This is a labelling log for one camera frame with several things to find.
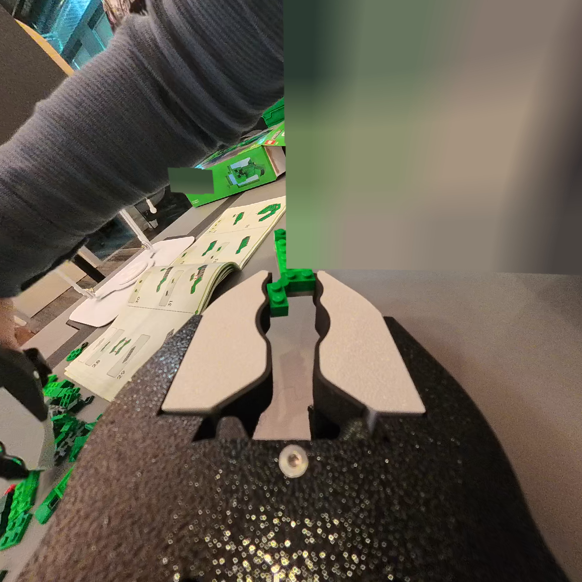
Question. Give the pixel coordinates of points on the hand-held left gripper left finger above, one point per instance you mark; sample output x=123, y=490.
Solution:
x=223, y=354

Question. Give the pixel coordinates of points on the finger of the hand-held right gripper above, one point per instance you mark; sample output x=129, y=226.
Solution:
x=47, y=445

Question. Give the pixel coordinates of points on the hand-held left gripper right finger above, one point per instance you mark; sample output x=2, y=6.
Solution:
x=363, y=354

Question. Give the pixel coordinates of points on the pile of green toy bricks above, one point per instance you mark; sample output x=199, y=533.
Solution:
x=63, y=400

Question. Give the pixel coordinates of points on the green and grey brick assembly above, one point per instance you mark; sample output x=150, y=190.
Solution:
x=279, y=300

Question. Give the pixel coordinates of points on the person's right forearm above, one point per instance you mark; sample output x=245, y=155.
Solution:
x=113, y=136

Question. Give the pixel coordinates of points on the person's right hand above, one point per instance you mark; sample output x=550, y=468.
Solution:
x=9, y=327

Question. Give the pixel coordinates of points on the open instruction booklet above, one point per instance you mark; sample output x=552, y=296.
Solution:
x=150, y=327

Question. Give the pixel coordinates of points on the white stand base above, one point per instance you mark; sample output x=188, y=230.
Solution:
x=113, y=291

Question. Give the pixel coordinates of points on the green toy brick box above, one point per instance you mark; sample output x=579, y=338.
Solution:
x=245, y=172

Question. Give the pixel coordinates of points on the green container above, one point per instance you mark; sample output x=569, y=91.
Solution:
x=273, y=113

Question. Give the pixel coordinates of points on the black panel with wooden frame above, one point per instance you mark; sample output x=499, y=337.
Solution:
x=22, y=82

